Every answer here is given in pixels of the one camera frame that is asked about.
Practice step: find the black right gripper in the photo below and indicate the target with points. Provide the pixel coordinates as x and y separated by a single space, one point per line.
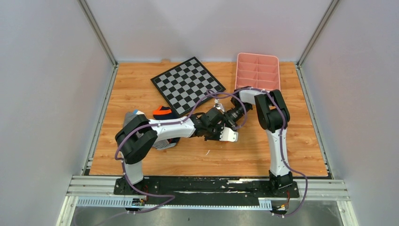
230 120

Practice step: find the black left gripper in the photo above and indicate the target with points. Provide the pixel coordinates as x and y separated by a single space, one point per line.
219 126

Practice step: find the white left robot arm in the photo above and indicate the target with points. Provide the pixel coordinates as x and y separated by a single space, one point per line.
141 134

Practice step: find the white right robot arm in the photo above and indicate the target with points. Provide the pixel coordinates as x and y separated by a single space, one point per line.
273 117

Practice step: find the grey striped underwear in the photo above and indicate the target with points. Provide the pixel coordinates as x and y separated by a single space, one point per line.
159 145

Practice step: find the black white checkerboard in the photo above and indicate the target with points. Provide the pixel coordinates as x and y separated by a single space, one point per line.
185 84

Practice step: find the pink compartment tray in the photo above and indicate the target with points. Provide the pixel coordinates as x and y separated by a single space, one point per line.
258 71

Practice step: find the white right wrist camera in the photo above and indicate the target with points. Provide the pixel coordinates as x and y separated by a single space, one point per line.
219 106

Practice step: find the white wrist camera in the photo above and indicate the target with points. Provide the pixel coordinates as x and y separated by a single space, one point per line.
219 106
228 135

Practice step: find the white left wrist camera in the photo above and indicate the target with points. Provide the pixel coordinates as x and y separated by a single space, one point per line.
228 135

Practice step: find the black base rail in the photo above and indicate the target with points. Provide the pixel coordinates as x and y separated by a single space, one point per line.
204 190

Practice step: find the white slotted cable duct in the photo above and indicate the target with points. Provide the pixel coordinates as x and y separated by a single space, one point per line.
130 202

